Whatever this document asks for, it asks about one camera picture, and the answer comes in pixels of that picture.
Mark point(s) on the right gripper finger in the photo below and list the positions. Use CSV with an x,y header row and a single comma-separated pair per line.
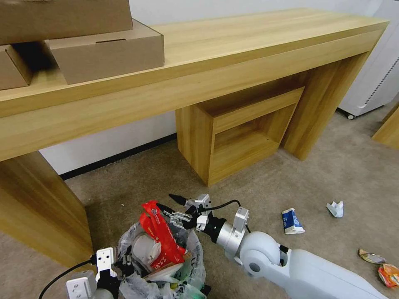
x,y
182,200
179,219

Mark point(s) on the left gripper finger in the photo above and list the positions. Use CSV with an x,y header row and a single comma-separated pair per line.
x,y
127,273
124,257

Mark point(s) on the red snack wrapper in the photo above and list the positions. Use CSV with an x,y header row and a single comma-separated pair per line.
x,y
160,233

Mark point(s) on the trash bin with clear liner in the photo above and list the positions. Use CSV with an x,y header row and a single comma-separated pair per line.
x,y
193,255

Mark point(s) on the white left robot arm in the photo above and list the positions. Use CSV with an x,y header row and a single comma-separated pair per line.
x,y
81,285

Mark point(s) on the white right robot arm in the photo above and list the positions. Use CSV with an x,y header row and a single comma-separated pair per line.
x,y
305,271

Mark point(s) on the white paper cup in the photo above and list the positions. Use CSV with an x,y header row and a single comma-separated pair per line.
x,y
144,247

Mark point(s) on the white crumpled plastic packaging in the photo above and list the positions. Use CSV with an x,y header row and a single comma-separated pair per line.
x,y
165,274

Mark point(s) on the wooden open cubby shelf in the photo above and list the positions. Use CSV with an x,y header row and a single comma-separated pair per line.
x,y
199,140

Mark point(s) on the blue and white milk carton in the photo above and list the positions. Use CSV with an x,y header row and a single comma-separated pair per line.
x,y
291,221

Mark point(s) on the crumpled white paper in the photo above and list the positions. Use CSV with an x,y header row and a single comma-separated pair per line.
x,y
336,210

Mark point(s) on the light wooden desk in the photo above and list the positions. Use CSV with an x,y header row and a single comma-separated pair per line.
x,y
237,53

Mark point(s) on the crumpled silver snack wrapper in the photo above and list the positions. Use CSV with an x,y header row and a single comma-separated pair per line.
x,y
371,257

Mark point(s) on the medium cardboard mailer box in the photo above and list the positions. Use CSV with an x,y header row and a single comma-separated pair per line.
x,y
109,59

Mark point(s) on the crumpled orange snack wrapper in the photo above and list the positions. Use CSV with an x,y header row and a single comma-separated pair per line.
x,y
389,275

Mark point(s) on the light wooden furniture panel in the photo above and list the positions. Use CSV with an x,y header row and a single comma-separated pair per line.
x,y
388,130

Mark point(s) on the small open cardboard box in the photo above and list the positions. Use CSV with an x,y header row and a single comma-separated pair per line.
x,y
11,70

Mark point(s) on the white appliance on wheels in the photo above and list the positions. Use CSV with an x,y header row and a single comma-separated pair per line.
x,y
371,81

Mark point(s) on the large flat cardboard box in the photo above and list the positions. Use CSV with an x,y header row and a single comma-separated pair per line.
x,y
62,18

